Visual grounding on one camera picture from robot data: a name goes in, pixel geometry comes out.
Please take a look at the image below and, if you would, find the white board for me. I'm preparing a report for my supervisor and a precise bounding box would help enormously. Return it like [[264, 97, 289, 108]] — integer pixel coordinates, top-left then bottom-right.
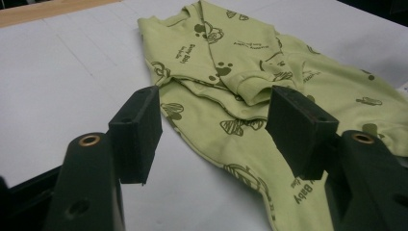
[[0, 0, 408, 231]]

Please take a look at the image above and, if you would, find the green printed baby romper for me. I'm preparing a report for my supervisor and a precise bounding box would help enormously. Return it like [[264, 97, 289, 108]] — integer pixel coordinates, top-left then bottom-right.
[[137, 0, 408, 231]]

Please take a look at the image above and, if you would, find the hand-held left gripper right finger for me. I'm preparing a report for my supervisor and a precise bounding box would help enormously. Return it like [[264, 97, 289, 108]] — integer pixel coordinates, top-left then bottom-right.
[[265, 85, 408, 231]]

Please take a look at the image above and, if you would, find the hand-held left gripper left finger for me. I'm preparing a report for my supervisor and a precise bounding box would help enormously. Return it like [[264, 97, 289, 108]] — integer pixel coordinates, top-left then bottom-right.
[[42, 85, 164, 231]]

